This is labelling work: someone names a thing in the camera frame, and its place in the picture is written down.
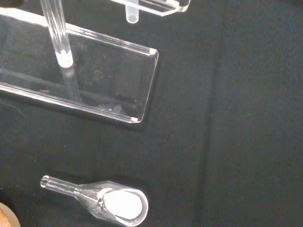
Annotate glass weighing funnel with powder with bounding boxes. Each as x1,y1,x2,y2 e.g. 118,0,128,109
40,175,149,227

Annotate clear acrylic funnel stand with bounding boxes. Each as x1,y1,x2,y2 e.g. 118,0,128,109
0,0,191,125

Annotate translucent plastic funnel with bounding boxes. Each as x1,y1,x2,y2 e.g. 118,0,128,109
125,5,141,25

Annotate black bench cloth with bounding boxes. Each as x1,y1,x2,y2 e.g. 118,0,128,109
0,0,303,227

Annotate cork ring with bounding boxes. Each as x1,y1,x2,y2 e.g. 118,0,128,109
0,202,20,227

